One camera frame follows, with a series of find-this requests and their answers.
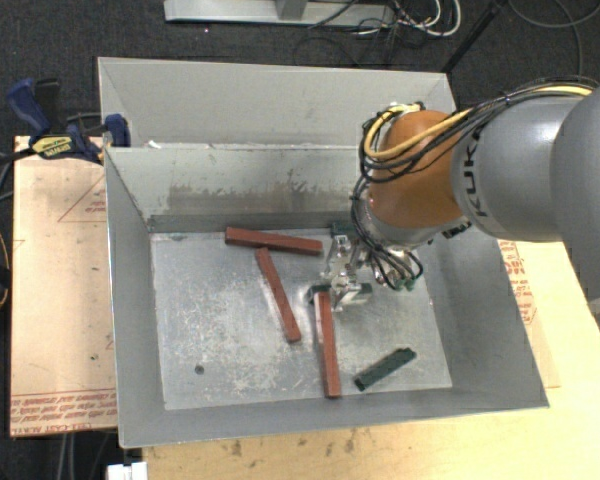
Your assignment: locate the dark green flat block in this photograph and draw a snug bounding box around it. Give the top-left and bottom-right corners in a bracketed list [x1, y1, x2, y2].
[353, 346, 418, 393]

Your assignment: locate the brown cardboard board red print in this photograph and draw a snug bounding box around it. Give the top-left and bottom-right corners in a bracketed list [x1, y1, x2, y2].
[8, 135, 562, 439]

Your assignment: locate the grey metal bin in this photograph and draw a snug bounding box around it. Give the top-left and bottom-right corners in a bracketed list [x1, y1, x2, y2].
[97, 56, 550, 450]

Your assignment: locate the red-brown flat block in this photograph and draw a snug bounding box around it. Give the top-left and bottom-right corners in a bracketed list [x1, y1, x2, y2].
[224, 226, 325, 257]
[254, 246, 303, 345]
[313, 291, 343, 400]

